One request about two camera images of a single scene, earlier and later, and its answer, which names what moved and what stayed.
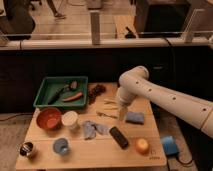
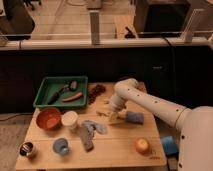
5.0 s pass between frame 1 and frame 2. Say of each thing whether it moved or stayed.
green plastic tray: stayed
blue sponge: stayed
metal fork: stayed
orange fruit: stayed
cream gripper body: moved
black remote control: moved
